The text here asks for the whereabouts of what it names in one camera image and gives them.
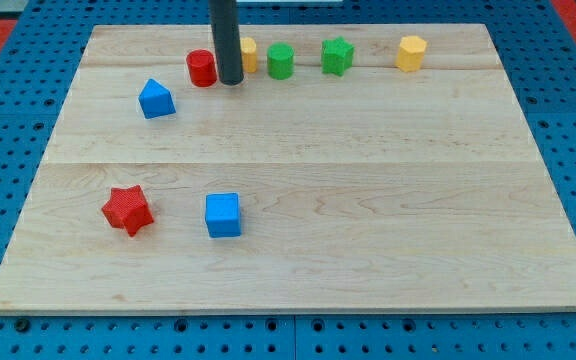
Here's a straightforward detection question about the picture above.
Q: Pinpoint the green cylinder block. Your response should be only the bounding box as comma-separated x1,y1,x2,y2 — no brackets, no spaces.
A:
267,42,294,80

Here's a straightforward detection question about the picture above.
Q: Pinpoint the green star block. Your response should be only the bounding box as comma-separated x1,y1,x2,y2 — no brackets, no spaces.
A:
321,37,355,76

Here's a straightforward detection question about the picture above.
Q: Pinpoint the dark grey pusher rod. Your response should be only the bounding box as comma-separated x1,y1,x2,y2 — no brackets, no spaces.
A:
208,0,244,86

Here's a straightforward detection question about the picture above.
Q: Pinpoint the red cylinder block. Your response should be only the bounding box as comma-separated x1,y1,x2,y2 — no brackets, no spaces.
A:
186,49,217,87

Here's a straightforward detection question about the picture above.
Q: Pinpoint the light wooden board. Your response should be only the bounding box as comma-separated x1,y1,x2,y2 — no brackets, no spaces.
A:
0,24,576,316

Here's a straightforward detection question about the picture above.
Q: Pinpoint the red star block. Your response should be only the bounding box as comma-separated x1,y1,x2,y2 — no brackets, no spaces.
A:
101,185,154,237

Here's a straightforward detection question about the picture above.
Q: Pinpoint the yellow hexagon block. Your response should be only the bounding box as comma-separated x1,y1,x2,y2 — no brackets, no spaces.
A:
395,35,427,72

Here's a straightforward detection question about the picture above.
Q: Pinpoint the blue triangle block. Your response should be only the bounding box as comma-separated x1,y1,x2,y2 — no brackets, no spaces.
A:
138,79,176,119

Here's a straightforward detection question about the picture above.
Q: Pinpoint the yellow block behind rod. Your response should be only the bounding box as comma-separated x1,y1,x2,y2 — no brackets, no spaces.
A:
240,37,258,73

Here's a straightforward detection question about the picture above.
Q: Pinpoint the blue cube block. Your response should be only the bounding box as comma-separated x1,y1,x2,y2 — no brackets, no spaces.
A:
204,193,242,238

